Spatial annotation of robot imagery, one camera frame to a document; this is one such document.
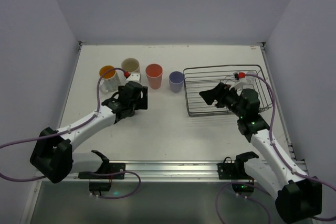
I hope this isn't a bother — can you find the right controller box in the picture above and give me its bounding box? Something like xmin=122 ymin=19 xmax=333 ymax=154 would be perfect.
xmin=232 ymin=182 xmax=254 ymax=197

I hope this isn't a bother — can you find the aluminium mounting rail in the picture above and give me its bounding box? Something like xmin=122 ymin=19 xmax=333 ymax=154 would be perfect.
xmin=33 ymin=159 xmax=308 ymax=182

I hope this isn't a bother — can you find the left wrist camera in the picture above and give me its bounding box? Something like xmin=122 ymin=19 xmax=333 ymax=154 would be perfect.
xmin=126 ymin=72 xmax=141 ymax=83

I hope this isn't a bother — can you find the lavender plastic cup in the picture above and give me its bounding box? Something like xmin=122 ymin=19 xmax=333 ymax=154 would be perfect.
xmin=169 ymin=71 xmax=184 ymax=93

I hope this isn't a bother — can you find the wire dish rack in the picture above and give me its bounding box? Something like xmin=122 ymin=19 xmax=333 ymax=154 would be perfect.
xmin=183 ymin=65 xmax=272 ymax=117

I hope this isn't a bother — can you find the clear glass cup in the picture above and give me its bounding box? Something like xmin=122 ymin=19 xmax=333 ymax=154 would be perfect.
xmin=246 ymin=71 xmax=258 ymax=78

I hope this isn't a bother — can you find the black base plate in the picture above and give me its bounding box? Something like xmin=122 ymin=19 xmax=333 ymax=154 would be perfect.
xmin=217 ymin=157 xmax=250 ymax=180
xmin=78 ymin=163 xmax=126 ymax=180

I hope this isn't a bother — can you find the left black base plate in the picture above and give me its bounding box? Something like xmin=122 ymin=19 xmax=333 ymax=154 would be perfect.
xmin=78 ymin=163 xmax=126 ymax=180

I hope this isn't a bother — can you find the controller box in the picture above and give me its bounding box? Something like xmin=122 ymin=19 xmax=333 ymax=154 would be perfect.
xmin=232 ymin=182 xmax=254 ymax=197
xmin=89 ymin=182 xmax=111 ymax=195

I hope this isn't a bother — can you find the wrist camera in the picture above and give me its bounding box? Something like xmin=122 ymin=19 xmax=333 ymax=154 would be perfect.
xmin=229 ymin=72 xmax=251 ymax=91
xmin=126 ymin=72 xmax=141 ymax=83

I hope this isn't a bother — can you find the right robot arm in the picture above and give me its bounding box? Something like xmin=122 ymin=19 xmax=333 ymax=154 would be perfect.
xmin=199 ymin=82 xmax=322 ymax=223

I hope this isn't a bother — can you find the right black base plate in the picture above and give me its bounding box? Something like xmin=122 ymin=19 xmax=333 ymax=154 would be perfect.
xmin=217 ymin=157 xmax=250 ymax=180

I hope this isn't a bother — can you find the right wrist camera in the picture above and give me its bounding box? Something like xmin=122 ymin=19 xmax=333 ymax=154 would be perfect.
xmin=229 ymin=72 xmax=251 ymax=91

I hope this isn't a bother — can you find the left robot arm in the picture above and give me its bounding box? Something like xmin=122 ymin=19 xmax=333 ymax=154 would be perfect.
xmin=30 ymin=81 xmax=148 ymax=184

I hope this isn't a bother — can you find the left controller box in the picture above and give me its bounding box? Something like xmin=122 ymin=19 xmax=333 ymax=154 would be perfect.
xmin=89 ymin=182 xmax=111 ymax=195

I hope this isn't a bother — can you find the white floral mug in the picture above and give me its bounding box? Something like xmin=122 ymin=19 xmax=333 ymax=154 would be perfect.
xmin=99 ymin=66 xmax=121 ymax=93

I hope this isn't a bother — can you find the pink plastic cup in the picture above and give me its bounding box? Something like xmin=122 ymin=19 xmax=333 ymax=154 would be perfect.
xmin=145 ymin=63 xmax=163 ymax=89

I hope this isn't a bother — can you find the beige patterned mug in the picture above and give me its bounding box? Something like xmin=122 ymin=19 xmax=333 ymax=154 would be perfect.
xmin=121 ymin=58 xmax=140 ymax=74

